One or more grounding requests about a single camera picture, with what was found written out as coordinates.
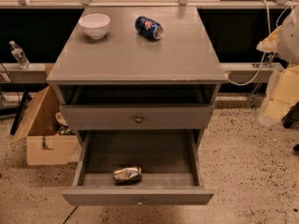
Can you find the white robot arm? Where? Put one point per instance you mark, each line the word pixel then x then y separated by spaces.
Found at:
pixel 283 87

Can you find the round drawer knob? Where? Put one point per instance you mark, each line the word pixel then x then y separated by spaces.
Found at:
pixel 138 119

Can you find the open grey middle drawer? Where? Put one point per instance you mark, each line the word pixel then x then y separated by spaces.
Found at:
pixel 169 167

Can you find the closed grey upper drawer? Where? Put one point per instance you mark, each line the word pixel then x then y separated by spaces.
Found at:
pixel 122 117

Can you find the blue pepsi can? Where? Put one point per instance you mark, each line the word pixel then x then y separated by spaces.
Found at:
pixel 148 28

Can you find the white ceramic bowl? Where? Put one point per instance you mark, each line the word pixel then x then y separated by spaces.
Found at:
pixel 95 26

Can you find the open cardboard box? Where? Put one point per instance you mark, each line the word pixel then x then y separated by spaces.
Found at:
pixel 39 129

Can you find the clear plastic water bottle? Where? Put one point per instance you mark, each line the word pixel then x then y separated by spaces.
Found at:
pixel 18 53

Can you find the grey wall ledge rail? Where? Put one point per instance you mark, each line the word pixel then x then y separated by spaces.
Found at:
pixel 37 73

